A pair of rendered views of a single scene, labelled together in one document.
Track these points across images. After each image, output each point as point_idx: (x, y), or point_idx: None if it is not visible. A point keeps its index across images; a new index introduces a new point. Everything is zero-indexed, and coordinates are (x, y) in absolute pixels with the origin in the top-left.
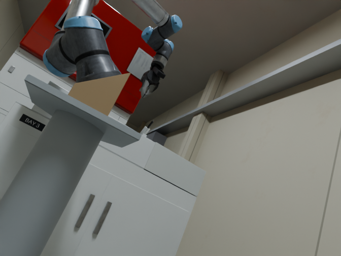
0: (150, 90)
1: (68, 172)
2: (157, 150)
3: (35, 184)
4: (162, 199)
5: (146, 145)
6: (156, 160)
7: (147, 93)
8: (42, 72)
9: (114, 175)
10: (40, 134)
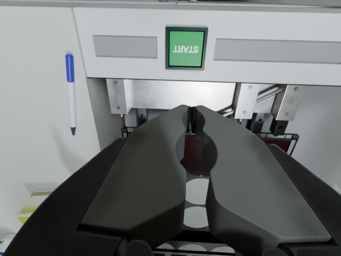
0: (145, 142)
1: None
2: (63, 5)
3: None
4: (49, 0)
5: (109, 6)
6: (69, 4)
7: (172, 113)
8: None
9: (172, 4)
10: (340, 8)
